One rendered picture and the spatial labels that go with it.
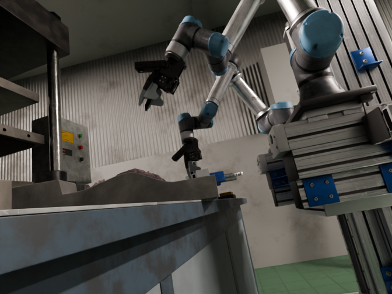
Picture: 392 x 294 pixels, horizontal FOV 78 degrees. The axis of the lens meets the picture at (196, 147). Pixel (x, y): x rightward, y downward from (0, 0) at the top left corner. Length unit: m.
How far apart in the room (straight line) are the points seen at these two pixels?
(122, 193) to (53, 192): 0.17
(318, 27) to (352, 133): 0.32
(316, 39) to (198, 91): 2.86
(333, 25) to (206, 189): 0.57
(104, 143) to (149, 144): 0.67
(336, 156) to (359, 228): 0.37
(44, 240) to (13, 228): 0.03
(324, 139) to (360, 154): 0.11
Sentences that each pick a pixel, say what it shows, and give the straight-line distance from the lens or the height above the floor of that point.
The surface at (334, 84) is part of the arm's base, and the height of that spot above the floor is 1.09.
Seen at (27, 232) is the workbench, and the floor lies 0.78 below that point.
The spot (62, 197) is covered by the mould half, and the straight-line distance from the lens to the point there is 0.68.
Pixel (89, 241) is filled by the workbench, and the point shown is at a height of 0.77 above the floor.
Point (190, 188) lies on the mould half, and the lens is 0.61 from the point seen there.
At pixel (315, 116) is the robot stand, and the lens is 0.86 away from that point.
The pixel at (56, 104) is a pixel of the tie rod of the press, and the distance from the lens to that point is 1.53.
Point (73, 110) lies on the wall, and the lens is 4.22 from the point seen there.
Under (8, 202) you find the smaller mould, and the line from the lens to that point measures 0.45.
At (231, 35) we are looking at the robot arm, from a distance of 1.03.
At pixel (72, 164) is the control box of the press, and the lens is 1.68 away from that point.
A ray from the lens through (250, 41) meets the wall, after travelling 3.93.
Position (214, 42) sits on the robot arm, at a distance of 0.88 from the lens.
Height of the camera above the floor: 0.78
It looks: 14 degrees up
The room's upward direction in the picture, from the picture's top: 10 degrees counter-clockwise
